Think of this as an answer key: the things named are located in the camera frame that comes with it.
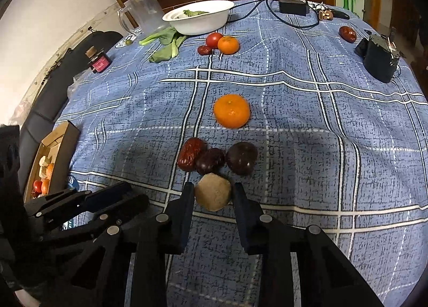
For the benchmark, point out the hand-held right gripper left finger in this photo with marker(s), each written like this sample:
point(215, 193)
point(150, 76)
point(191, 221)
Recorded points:
point(185, 206)

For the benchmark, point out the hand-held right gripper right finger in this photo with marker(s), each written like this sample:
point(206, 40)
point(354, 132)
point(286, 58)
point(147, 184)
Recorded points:
point(243, 208)

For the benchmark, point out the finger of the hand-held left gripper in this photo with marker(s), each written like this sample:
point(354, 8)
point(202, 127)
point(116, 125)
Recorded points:
point(130, 204)
point(107, 190)

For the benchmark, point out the cherry tomato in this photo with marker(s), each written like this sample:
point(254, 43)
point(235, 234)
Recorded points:
point(37, 186)

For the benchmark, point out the cardboard box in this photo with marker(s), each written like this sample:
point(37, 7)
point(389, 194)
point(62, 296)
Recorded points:
point(63, 146)

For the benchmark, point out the dark purple round fruit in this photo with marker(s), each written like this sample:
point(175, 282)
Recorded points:
point(241, 157)

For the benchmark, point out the dark red jujube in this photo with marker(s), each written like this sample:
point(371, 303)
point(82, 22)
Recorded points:
point(210, 161)

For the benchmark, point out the black leather chair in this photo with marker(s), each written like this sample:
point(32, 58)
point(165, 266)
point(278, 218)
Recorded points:
point(60, 93)

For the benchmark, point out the pink label glass bottle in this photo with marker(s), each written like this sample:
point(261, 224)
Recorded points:
point(98, 61)

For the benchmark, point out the green leafy vegetable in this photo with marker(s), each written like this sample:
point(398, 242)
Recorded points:
point(165, 45)

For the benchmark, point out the small red jujube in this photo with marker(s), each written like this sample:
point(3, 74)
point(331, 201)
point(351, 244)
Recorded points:
point(204, 49)

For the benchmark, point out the small tangerine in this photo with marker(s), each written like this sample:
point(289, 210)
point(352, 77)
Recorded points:
point(228, 44)

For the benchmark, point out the red tomato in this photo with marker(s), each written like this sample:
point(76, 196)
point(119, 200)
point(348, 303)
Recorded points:
point(212, 39)

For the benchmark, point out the clear plastic pitcher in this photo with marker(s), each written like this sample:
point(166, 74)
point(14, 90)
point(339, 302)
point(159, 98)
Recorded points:
point(142, 13)

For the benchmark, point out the white bowl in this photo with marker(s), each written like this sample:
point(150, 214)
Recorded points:
point(200, 19)

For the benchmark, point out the large red jujube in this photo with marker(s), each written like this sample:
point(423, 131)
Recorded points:
point(347, 33)

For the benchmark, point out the black cylindrical container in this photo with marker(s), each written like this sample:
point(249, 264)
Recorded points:
point(381, 58)

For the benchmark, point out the black power adapter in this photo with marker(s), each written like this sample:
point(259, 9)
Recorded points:
point(293, 6)

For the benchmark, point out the small brown objects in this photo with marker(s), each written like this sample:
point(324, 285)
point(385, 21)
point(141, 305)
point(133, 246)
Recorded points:
point(325, 14)

